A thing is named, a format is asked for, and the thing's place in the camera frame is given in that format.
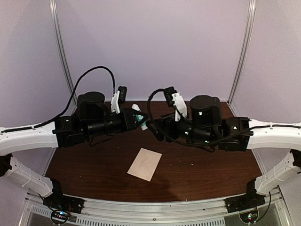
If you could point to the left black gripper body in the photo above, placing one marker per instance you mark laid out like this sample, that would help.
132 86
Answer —
101 128

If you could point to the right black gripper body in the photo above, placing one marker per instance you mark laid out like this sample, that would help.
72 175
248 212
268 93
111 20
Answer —
201 135

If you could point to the green white glue stick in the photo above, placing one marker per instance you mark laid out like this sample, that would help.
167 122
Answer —
136 106

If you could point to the beige envelope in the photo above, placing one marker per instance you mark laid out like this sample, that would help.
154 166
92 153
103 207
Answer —
144 164

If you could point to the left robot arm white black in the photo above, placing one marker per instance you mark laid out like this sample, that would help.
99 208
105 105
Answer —
92 118

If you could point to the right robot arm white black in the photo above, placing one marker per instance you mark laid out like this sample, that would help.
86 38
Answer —
200 125

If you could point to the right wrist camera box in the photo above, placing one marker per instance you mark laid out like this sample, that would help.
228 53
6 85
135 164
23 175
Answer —
174 99

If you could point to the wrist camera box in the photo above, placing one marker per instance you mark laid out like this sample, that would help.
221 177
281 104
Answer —
119 97
174 99

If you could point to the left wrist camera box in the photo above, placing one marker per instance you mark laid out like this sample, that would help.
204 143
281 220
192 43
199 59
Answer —
119 97

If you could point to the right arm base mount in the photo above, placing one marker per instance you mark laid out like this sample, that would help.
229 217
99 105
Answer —
246 206

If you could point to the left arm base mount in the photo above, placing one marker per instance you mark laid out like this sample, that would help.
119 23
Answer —
61 209

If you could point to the left aluminium frame post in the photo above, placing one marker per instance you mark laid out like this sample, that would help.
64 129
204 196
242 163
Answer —
60 46

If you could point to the aluminium frame post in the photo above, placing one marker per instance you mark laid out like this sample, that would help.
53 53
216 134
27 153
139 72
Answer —
243 53
60 46

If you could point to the right aluminium frame post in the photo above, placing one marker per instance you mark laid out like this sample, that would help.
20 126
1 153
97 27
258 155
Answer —
243 53

